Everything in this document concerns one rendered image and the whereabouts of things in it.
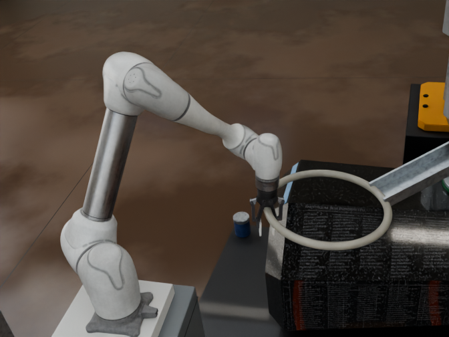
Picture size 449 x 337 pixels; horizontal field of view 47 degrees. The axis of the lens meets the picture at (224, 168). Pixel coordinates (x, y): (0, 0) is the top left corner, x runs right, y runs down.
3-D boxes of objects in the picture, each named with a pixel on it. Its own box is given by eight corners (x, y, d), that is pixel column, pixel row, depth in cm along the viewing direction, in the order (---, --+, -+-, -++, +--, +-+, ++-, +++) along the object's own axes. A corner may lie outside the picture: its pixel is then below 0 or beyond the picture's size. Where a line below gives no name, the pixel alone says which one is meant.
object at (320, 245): (353, 166, 227) (354, 160, 226) (417, 236, 187) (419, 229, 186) (246, 185, 217) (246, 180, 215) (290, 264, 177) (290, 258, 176)
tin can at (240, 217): (254, 231, 327) (252, 214, 319) (244, 239, 321) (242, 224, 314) (241, 225, 333) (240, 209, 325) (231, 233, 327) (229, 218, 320)
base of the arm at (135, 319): (150, 339, 165) (147, 327, 162) (84, 332, 169) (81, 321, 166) (165, 295, 180) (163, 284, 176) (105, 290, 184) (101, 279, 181)
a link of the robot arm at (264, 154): (287, 174, 191) (266, 159, 200) (289, 138, 182) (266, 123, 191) (264, 184, 186) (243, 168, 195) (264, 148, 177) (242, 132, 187)
